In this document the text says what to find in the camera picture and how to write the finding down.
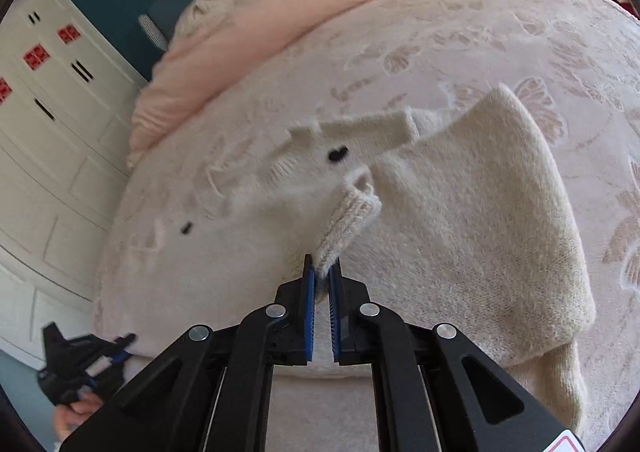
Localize white wardrobe with red stickers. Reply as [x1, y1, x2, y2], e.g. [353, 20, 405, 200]
[1, 0, 144, 368]

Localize cream sweater with black hearts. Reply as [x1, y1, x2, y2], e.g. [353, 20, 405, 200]
[94, 86, 596, 430]

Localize peach pink duvet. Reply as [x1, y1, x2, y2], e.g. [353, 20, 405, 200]
[127, 0, 372, 166]

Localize person's left hand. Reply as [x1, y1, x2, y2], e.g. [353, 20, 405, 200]
[53, 391, 103, 442]

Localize pink floral bedspread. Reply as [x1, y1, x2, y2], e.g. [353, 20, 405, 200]
[154, 0, 639, 451]

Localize cream knitted garment at headboard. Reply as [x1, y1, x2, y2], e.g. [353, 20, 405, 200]
[172, 0, 246, 40]

